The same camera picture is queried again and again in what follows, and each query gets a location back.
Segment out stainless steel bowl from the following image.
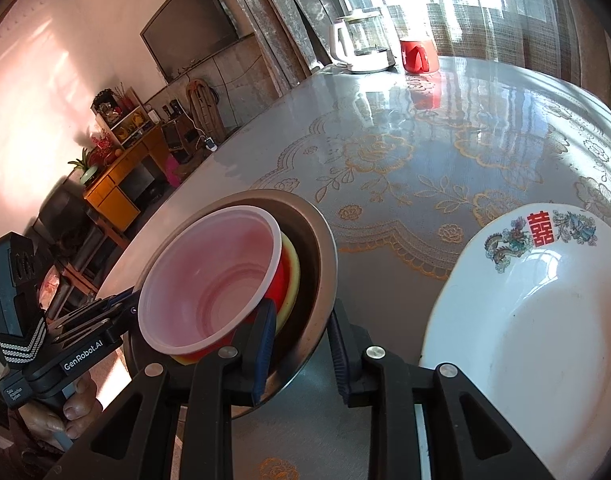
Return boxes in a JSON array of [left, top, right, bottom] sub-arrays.
[[123, 189, 339, 418]]

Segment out yellow plastic bowl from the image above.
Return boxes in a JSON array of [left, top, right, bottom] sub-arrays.
[[170, 232, 301, 367]]

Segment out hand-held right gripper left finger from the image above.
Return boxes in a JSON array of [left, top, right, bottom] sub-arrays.
[[56, 298, 277, 480]]

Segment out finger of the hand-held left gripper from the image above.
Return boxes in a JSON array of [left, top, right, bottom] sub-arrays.
[[50, 304, 139, 345], [48, 287, 141, 322]]

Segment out wooden shelf with ornaments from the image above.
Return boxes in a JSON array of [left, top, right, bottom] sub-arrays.
[[90, 87, 154, 148]]

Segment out green potted plant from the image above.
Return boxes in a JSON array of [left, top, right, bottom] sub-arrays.
[[68, 149, 104, 186]]

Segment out wall mounted television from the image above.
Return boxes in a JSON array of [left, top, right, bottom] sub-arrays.
[[140, 0, 241, 82]]

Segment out large white dragon print plate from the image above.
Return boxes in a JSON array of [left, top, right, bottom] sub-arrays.
[[418, 203, 611, 480]]

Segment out red flower decoration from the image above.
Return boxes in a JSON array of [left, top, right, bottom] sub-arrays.
[[90, 130, 114, 161]]

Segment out sheer white curtain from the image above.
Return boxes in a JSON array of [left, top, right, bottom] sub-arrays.
[[325, 0, 556, 70]]

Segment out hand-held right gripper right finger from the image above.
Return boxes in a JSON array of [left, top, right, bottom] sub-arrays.
[[327, 298, 556, 480]]

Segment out red mug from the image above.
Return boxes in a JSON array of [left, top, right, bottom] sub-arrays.
[[399, 37, 440, 75]]

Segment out wooden folding chair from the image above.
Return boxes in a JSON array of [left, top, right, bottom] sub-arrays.
[[186, 78, 224, 138]]

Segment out person's left hand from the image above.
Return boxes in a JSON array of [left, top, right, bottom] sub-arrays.
[[16, 374, 102, 445]]

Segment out orange wooden cabinet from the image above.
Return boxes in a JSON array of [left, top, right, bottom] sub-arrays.
[[83, 132, 171, 231]]

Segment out black speaker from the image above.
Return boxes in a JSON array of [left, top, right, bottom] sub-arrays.
[[162, 119, 186, 153]]

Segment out red plastic bowl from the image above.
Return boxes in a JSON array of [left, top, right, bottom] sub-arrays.
[[137, 205, 291, 361]]

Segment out grey patterned curtain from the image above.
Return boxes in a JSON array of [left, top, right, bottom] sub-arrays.
[[550, 0, 611, 111], [220, 0, 346, 101]]

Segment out white glass electric kettle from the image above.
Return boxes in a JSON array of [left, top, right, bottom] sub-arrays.
[[328, 10, 397, 74]]

